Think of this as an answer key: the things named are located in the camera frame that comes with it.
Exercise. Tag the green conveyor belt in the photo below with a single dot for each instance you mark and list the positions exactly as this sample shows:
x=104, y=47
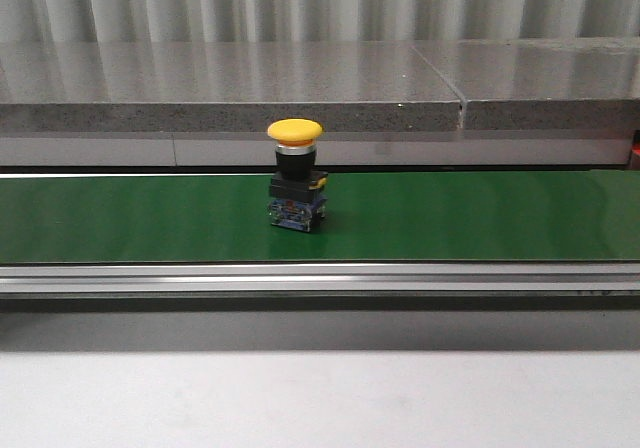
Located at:
x=501, y=215

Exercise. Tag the grey stone countertop slab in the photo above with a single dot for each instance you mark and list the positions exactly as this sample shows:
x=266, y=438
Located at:
x=198, y=87

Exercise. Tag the white cabinet panel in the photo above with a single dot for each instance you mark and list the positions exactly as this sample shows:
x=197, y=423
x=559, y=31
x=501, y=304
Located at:
x=511, y=147

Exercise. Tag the red object at edge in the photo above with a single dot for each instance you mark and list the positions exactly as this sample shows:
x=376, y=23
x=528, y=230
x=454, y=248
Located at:
x=634, y=158

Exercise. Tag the white pleated curtain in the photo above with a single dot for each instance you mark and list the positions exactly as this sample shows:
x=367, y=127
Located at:
x=311, y=20

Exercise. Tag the aluminium conveyor frame rail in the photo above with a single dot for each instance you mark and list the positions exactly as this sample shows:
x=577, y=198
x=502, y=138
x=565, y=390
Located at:
x=302, y=279

